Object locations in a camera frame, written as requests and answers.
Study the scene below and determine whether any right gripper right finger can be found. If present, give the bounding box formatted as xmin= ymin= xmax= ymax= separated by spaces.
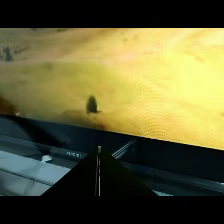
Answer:
xmin=98 ymin=146 xmax=158 ymax=197

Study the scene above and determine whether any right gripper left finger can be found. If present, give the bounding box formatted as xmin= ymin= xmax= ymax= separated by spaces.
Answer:
xmin=41 ymin=146 xmax=100 ymax=197

